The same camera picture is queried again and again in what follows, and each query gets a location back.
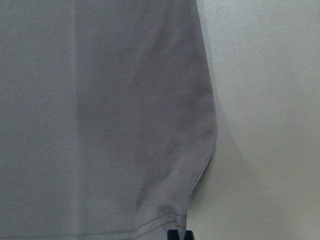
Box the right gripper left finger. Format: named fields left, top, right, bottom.
left=167, top=229, right=184, bottom=240

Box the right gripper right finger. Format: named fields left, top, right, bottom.
left=184, top=230, right=195, bottom=240

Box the brown t-shirt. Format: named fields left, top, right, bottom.
left=0, top=0, right=217, bottom=240

